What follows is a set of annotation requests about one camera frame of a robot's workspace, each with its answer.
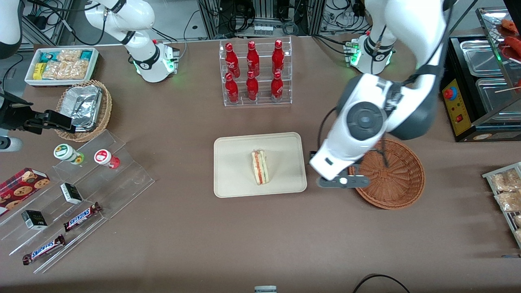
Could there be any black food warmer machine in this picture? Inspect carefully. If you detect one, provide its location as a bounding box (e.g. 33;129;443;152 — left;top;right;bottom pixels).
442;6;521;143

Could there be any Snickers chocolate bar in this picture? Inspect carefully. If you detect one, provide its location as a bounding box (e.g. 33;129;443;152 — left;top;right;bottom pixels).
63;202;102;232
22;234;66;266

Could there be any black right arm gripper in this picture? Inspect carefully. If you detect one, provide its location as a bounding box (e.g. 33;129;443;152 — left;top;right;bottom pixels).
0;93;76;135

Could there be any black floor cable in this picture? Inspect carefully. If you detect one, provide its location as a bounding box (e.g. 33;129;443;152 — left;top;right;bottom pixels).
352;274;412;293

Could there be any red label white cup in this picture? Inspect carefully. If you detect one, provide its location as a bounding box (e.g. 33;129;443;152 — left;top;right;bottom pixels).
94;149;120;169

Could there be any small clear cracker bag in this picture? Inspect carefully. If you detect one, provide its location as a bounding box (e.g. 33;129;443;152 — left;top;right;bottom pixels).
57;49;83;62

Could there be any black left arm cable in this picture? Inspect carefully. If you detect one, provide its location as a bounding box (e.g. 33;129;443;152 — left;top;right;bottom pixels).
317;0;457;171

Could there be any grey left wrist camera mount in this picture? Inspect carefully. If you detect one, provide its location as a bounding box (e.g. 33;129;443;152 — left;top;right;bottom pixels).
317;174;370;189

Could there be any small black box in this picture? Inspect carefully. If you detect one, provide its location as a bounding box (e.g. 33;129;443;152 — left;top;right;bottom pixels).
60;183;83;205
21;210;48;230

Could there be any clear acrylic stepped stand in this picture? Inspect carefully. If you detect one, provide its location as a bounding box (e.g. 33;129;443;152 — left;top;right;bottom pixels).
0;129;155;274

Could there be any triangle sandwich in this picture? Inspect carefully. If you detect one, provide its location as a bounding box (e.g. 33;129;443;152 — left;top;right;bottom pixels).
251;149;270;186

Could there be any beige rectangular tray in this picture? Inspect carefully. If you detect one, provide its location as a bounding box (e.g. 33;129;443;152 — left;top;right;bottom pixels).
214;132;307;199

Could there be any clear bag of snacks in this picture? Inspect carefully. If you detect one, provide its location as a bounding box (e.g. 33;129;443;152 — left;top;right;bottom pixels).
490;169;521;192
495;191;521;212

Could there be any large clear cracker bag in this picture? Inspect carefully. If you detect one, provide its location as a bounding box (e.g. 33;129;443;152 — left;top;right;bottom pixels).
42;60;90;80

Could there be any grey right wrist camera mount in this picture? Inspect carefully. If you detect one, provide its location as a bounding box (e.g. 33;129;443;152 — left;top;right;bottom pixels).
0;137;23;152

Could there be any green label white cup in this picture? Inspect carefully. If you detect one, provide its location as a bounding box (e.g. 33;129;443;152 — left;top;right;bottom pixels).
53;144;85;165

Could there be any round brown wicker basket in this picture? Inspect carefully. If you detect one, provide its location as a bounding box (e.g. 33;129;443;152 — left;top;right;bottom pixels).
349;138;426;210

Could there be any oval light wicker basket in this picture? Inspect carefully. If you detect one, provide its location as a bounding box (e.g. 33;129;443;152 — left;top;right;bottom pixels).
55;80;113;142

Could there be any red cola bottle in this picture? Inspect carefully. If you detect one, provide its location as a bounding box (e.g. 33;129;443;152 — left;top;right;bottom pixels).
271;71;284;102
225;42;241;79
225;72;239;104
271;39;285;74
246;71;259;101
246;41;260;77

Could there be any red plaid cookie box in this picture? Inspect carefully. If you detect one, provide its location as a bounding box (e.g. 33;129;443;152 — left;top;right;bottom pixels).
0;167;51;216

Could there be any clear acrylic bottle rack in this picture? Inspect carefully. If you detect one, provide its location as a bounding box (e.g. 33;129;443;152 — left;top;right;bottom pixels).
219;37;293;107

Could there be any aluminium frame rack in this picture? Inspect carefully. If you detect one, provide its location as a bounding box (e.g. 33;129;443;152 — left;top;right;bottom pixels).
197;0;326;39

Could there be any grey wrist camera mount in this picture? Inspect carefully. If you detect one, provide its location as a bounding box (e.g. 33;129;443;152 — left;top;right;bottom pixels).
0;137;23;152
317;174;370;189

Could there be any white plastic bin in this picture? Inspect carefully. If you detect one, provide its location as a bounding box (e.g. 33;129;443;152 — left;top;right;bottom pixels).
24;47;99;87

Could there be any stainless steel pan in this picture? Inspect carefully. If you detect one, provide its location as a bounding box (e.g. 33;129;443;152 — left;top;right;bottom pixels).
475;77;521;114
460;39;504;77

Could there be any white wire rack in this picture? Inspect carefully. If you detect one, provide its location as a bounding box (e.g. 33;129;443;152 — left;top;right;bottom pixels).
482;162;521;249

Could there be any aluminium foil container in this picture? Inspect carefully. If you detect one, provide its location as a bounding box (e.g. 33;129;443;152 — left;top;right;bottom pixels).
62;85;103;131

